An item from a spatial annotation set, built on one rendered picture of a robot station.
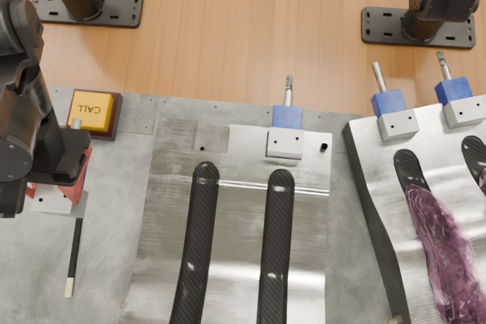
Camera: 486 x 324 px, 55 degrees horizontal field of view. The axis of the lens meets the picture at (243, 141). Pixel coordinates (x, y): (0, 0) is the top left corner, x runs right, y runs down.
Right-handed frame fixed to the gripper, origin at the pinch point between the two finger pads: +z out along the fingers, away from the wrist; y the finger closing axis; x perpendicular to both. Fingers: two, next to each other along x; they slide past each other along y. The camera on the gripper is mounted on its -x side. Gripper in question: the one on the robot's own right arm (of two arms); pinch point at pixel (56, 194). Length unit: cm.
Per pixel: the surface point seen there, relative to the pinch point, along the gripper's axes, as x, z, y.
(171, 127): 13.9, -0.3, 12.2
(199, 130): 15.8, 1.7, 16.1
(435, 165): 14, 3, 52
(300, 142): 11.5, -2.2, 31.1
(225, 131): 15.4, 1.0, 20.1
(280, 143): 11.1, -2.0, 28.3
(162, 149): 10.8, 1.3, 11.4
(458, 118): 19, -3, 55
